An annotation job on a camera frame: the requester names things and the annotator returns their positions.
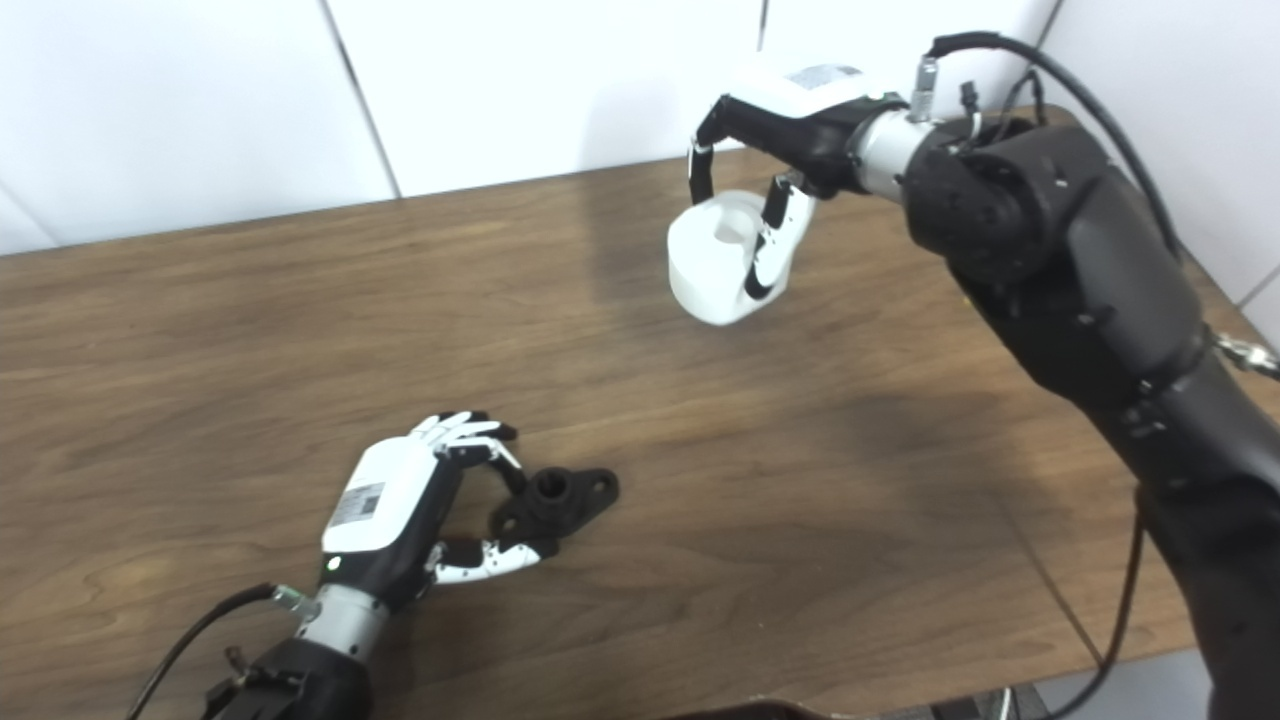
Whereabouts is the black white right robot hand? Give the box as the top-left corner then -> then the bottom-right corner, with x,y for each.
688,62 -> 906,301

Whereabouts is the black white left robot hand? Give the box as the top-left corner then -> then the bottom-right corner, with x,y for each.
320,410 -> 561,611

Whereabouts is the black flanged holder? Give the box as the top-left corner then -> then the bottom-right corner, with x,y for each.
490,467 -> 619,541

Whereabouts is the round white plastic piece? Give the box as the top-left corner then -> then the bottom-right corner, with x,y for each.
667,190 -> 816,327

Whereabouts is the black robot torso edge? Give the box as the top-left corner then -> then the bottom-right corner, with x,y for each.
670,700 -> 831,720

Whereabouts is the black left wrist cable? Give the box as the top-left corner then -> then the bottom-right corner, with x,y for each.
125,583 -> 321,720

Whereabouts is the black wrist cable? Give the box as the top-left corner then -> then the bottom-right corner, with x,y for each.
908,32 -> 1186,720
125,583 -> 321,720

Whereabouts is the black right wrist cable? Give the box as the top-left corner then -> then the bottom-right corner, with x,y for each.
908,32 -> 1186,720

